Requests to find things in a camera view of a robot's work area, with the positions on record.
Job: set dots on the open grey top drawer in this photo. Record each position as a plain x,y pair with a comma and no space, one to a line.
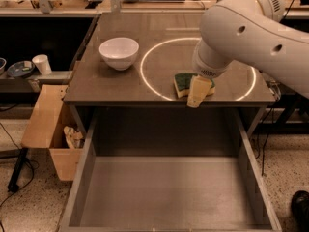
168,170

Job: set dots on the crumpled paper in box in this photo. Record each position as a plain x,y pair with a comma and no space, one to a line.
74,138

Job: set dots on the cardboard box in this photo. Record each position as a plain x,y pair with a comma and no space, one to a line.
45,130

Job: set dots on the white ceramic bowl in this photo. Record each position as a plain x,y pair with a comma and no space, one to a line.
119,53

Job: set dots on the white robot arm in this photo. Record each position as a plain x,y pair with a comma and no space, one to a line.
249,31

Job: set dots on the green and yellow sponge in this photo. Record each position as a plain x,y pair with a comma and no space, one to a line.
182,84

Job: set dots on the grey cabinet with counter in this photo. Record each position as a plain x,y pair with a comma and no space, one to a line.
166,43

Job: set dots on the blue plate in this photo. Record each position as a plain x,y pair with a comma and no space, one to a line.
20,69

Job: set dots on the black shoe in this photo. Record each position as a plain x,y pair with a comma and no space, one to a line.
300,209

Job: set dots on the white paper cup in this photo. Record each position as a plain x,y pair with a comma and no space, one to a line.
42,63

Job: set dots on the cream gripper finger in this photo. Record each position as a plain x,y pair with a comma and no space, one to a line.
199,88

